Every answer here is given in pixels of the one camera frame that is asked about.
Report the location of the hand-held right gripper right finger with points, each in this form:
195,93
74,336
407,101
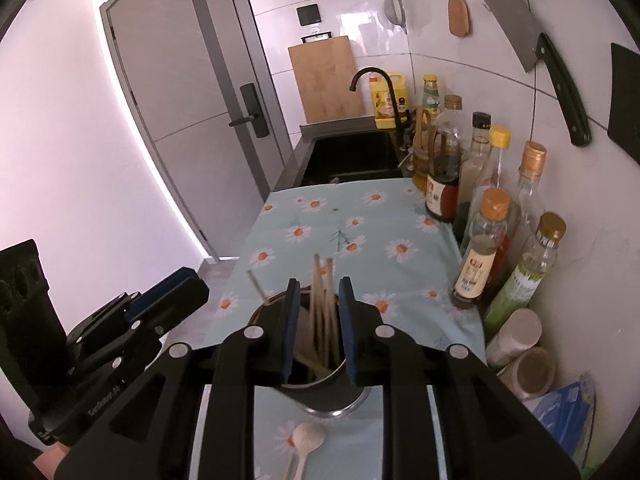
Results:
348,332

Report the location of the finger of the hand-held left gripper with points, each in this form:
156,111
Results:
165,285
185,302

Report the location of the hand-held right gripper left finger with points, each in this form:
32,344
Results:
290,332

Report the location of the wooden chopstick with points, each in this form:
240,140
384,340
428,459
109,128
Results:
329,305
316,300
258,285

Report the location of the black utensil holder cup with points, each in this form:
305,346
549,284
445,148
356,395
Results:
325,390

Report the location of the beige spoon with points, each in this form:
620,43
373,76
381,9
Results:
307,437

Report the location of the person's left forearm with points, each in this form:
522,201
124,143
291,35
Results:
50,460

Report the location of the daisy print tablecloth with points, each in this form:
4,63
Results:
350,220

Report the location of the short bottle orange cap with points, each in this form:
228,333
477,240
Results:
480,260

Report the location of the white jar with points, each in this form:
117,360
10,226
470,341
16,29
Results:
515,335

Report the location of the dark soy sauce bottle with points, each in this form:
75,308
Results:
444,185

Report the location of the black sink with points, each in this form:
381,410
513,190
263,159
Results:
350,155

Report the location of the green bottle gold cap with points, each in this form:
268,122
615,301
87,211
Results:
525,280

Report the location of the jar with tan lid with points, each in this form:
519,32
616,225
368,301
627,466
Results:
532,372

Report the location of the grey door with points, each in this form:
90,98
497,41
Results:
175,85

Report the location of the clear bottle black cap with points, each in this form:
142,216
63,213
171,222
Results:
477,160

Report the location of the clear bottle yellow cap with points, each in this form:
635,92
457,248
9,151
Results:
499,160

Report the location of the yellow oil bottle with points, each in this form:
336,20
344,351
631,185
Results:
382,105

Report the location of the tall bottle orange cap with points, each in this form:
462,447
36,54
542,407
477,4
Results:
530,190

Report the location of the blue and white packet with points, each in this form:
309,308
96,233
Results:
565,420

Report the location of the black faucet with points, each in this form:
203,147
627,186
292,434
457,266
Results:
390,90

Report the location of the green label bottle yellow cap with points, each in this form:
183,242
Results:
431,95

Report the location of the wooden cutting board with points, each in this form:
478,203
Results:
325,80

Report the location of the black wall panel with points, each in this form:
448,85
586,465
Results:
627,100

